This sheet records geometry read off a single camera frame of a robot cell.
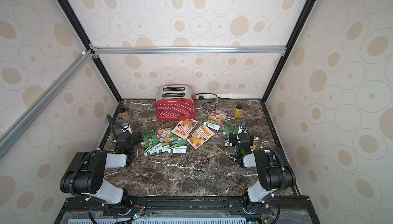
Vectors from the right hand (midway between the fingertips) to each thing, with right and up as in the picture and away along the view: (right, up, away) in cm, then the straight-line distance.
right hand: (247, 132), depth 94 cm
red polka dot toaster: (-45, +19, +1) cm, 49 cm away
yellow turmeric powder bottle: (-3, +14, +11) cm, 18 cm away
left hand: (-69, +2, -1) cm, 69 cm away
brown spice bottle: (-82, +10, +11) cm, 84 cm away
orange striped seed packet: (-30, -3, +6) cm, 30 cm away
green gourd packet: (-60, -6, +1) cm, 60 cm away
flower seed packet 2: (+4, -4, -2) cm, 6 cm away
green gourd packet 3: (-11, +1, +9) cm, 14 cm away
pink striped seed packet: (-40, +2, +9) cm, 41 cm away
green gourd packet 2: (-44, -7, +1) cm, 44 cm away
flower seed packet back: (-18, +7, +15) cm, 25 cm away
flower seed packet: (-53, -2, +6) cm, 53 cm away
